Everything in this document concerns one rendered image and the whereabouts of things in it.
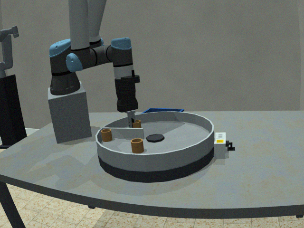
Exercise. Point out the blue crate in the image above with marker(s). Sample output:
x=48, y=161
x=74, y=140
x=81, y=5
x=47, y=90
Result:
x=162, y=110

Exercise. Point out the bronze bushing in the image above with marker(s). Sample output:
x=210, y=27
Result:
x=137, y=124
x=106, y=135
x=137, y=145

